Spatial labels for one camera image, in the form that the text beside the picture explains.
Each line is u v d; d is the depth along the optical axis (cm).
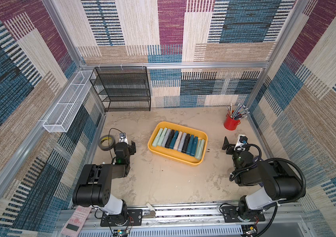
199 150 94
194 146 96
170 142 97
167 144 96
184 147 94
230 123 107
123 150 70
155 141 98
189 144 96
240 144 76
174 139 99
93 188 45
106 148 99
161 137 100
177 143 97
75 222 72
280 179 46
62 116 72
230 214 73
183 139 99
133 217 73
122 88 109
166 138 99
